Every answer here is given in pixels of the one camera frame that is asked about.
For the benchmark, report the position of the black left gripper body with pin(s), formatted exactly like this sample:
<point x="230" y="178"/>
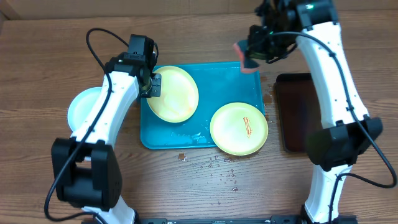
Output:
<point x="146" y="91"/>

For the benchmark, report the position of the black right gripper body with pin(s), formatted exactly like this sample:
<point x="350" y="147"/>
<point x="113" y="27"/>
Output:
<point x="267" y="47"/>

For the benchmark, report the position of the yellow plate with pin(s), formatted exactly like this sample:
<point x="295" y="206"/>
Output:
<point x="239" y="129"/>
<point x="179" y="95"/>

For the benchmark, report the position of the pink green scrub sponge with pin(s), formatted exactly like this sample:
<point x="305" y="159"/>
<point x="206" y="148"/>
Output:
<point x="247" y="65"/>

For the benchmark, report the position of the light blue plate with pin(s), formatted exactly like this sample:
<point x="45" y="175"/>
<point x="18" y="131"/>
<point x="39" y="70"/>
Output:
<point x="81" y="106"/>

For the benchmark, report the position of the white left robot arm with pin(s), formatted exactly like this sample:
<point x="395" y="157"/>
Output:
<point x="86" y="171"/>

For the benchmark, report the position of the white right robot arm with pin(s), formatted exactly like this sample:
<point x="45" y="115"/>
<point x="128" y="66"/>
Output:
<point x="347" y="129"/>

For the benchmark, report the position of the teal plastic tray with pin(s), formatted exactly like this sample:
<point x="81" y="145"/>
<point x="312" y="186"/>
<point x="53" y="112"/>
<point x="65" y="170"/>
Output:
<point x="218" y="84"/>

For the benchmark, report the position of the black water tray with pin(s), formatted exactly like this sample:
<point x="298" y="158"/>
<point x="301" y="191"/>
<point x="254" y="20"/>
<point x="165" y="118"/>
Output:
<point x="299" y="110"/>

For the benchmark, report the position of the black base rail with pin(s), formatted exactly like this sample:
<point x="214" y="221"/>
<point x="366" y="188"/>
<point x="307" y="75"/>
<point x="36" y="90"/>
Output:
<point x="276" y="219"/>

